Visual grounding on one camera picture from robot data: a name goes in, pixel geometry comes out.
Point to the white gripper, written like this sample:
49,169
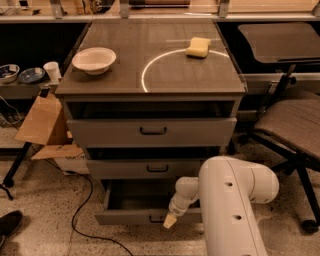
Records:
175,210

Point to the grey bottom drawer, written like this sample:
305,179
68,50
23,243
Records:
135,201

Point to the grey drawer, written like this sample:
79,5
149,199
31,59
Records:
135,201
147,163
148,124

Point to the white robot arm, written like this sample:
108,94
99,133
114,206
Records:
226,189

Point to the grey middle drawer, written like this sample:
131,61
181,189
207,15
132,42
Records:
147,163

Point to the grey top drawer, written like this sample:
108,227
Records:
148,124

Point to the grey drawer cabinet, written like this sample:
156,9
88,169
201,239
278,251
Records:
152,66

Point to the grey office chair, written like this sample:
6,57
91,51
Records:
288,115

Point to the brown cardboard box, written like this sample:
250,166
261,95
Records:
45,125

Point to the black shoe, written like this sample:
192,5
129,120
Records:
9,224

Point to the black table leg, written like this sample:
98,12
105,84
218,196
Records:
20,154

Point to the yellow sponge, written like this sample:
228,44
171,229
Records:
199,47

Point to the white paper cup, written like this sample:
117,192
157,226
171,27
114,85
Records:
53,71

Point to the low grey side shelf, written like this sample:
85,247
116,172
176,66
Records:
18,90

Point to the white patterned bowl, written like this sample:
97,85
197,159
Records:
9,73

